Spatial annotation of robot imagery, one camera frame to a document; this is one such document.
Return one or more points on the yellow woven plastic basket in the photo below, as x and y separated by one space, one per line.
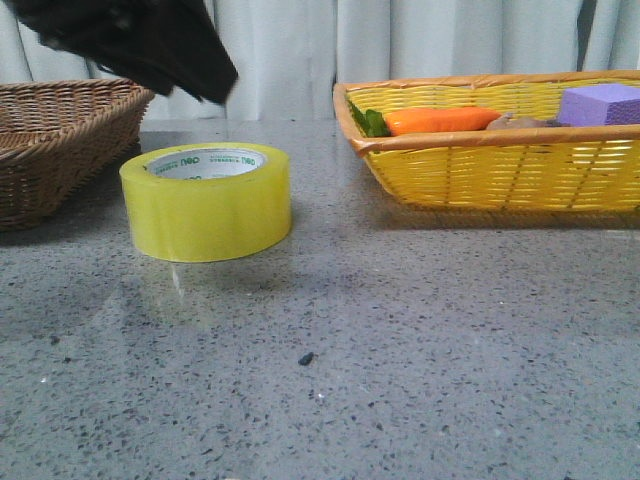
585 169

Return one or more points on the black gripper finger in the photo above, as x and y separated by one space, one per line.
160 45

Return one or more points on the brown lumpy toy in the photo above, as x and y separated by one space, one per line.
509 121

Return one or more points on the yellow tape roll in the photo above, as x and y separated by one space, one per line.
207 202

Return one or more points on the purple foam block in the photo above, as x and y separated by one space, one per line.
599 105

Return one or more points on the small black debris chip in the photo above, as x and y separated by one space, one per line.
306 359

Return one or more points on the white curtain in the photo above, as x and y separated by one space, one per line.
289 54

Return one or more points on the brown wicker basket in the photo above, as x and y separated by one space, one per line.
56 135

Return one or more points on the orange toy carrot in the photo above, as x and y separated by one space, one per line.
422 120

